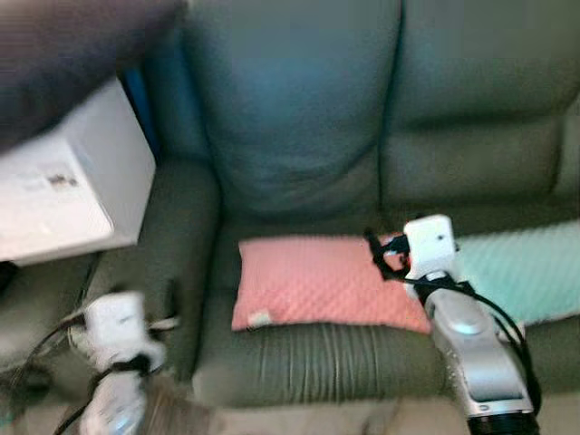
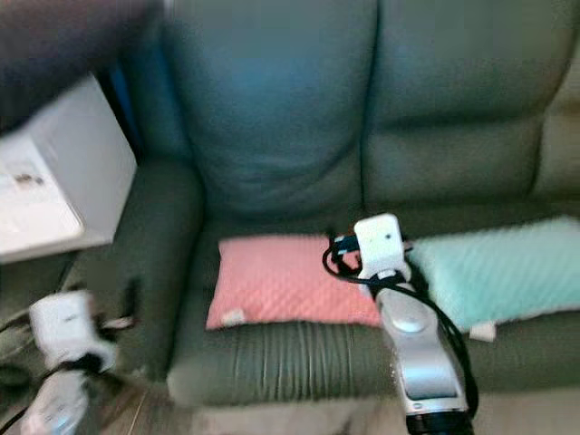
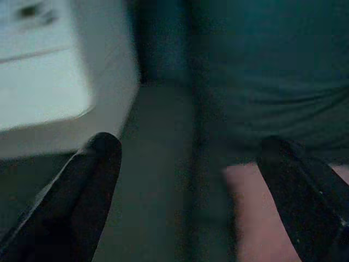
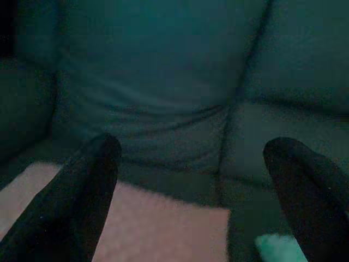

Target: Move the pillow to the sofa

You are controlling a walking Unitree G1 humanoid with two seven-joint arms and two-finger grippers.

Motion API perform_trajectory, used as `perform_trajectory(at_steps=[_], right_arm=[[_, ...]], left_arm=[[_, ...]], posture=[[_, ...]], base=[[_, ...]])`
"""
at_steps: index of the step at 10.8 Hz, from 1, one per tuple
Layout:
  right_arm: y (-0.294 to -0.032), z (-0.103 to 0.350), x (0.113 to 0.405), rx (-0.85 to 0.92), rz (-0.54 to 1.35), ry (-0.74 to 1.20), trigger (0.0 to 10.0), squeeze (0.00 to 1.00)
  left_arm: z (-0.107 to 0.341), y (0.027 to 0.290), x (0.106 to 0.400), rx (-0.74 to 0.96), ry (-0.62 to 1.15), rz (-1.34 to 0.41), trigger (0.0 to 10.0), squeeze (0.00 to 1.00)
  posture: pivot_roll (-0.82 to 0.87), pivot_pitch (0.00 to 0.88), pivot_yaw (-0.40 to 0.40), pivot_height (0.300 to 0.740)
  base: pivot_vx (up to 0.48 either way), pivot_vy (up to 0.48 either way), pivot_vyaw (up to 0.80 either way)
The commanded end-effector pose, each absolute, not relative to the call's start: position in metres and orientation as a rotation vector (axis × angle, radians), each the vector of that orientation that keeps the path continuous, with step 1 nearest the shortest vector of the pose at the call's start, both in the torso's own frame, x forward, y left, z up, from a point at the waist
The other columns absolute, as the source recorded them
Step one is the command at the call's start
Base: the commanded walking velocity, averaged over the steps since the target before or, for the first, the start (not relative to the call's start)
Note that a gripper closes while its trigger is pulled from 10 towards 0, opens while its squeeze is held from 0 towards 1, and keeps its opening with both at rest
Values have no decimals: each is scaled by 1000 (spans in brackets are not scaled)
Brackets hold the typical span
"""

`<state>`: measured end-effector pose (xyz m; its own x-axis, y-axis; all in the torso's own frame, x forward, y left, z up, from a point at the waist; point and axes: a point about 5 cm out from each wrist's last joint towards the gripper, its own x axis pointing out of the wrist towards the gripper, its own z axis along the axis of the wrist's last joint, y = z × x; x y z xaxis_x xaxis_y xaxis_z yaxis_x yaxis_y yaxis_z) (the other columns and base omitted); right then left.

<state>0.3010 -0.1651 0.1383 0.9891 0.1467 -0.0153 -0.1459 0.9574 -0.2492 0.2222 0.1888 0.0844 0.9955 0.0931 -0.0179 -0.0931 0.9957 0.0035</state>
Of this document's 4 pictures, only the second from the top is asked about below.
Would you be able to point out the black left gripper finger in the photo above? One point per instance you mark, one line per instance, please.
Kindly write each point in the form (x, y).
(132, 297)

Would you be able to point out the pink dotted pillow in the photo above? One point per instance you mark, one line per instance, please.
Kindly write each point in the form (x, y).
(272, 281)

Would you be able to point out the teal dotted pillow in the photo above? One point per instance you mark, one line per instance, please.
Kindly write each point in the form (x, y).
(498, 272)

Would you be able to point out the white box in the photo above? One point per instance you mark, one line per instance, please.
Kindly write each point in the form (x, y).
(72, 181)

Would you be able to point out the dark brown cloth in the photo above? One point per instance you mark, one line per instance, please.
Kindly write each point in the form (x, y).
(63, 45)

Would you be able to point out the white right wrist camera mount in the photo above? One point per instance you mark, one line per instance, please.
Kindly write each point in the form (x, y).
(381, 240)

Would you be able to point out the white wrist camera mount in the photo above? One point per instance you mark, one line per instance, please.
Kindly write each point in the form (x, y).
(63, 326)
(381, 240)

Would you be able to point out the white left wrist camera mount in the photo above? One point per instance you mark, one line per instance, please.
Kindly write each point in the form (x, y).
(63, 326)

